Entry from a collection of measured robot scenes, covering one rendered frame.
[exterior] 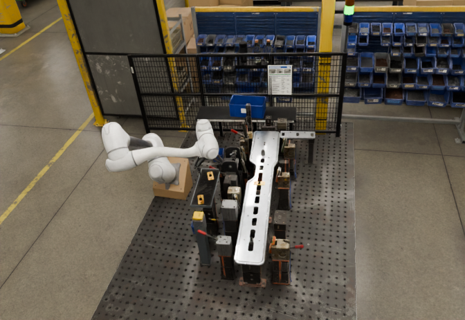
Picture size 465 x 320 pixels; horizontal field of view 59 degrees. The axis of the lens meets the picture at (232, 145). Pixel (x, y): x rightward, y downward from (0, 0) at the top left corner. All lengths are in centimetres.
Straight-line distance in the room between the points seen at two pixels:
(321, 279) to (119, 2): 356
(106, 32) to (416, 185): 383
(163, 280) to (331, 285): 110
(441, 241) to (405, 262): 43
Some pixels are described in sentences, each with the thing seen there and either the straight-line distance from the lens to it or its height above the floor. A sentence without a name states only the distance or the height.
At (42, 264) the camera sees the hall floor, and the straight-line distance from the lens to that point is 437.
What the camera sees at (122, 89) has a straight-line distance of 551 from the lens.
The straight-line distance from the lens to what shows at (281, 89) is 374.
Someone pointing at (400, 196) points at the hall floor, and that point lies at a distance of 455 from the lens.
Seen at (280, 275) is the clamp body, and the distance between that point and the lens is 277.
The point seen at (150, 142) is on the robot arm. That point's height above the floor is 124.
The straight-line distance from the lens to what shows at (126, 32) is 508.
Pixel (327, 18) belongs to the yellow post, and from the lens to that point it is 351.
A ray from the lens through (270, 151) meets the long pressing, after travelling 333.
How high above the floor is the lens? 305
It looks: 37 degrees down
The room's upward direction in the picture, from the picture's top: 6 degrees counter-clockwise
